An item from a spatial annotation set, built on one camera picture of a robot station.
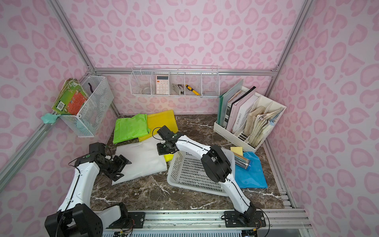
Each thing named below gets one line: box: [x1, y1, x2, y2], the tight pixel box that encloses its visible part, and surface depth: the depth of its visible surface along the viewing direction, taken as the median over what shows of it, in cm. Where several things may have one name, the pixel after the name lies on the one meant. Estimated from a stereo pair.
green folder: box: [217, 79, 244, 125], surface depth 92 cm
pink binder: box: [227, 88, 257, 133], surface depth 90 cm
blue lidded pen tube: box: [233, 153, 252, 171], surface depth 88 cm
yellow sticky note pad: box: [230, 146, 244, 157], surface depth 97 cm
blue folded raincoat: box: [234, 151, 268, 189], surface depth 87 cm
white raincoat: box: [112, 136, 168, 186], surface depth 89 cm
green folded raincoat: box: [113, 113, 151, 144], surface depth 110 cm
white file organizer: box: [213, 93, 287, 153], surface depth 93 cm
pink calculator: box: [155, 75, 170, 95], surface depth 97 cm
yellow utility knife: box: [185, 84, 201, 96], surface depth 100 cm
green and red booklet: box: [51, 78, 89, 116], surface depth 73 cm
